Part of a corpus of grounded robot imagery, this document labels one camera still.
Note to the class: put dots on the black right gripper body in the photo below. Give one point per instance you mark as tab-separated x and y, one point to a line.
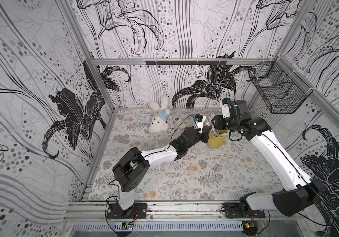
217	121

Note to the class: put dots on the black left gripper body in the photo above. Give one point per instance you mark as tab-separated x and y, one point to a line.
202	136

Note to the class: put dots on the yellow plastic cup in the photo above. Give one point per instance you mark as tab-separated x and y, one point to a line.
216	138

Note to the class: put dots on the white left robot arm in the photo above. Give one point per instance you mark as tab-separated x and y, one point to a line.
132	167

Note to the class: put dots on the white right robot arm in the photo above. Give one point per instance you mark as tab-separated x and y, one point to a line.
299	189

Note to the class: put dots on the white remote with screen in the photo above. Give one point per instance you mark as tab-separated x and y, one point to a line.
178	120

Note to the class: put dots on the white remote control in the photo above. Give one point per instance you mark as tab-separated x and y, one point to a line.
170	123

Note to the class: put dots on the white teddy bear blue shirt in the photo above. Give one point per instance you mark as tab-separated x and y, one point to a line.
159	116

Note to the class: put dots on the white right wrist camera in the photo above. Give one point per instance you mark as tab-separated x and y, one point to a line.
225	107

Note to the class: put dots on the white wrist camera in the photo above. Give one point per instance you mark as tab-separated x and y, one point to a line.
199	122
225	107

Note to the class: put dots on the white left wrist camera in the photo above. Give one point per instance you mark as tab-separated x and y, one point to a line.
199	122

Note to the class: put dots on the black wire basket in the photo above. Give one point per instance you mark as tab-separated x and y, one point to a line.
277	88

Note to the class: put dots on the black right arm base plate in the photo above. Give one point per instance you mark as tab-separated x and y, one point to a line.
234	210

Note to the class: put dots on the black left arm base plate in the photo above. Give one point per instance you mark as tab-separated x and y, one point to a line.
137	211

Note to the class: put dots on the grey slotted cable duct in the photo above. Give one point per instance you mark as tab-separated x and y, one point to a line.
160	226

